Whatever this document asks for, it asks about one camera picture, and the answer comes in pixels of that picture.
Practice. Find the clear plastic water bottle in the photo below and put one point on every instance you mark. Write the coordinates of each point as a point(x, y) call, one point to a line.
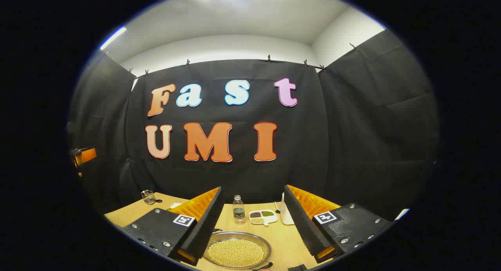
point(238, 210)

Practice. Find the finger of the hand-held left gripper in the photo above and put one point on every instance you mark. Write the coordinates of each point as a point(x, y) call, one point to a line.
point(87, 156)

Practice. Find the small white plate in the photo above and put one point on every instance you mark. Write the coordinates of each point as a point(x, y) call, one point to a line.
point(175, 205)

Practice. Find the white divided bean dish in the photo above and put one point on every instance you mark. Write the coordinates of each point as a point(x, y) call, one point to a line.
point(263, 217)

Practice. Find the narrow ceiling light strip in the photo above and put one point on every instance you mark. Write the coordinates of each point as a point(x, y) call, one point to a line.
point(113, 37)

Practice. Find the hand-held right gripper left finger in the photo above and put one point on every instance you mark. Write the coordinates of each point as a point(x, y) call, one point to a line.
point(207, 228)

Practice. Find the pile of yellow soybeans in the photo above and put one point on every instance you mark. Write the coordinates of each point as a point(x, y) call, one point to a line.
point(235, 253)

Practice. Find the white toaster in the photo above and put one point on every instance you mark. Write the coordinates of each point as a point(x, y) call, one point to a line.
point(286, 216)

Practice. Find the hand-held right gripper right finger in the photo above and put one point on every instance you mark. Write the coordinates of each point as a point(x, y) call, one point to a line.
point(303, 224)

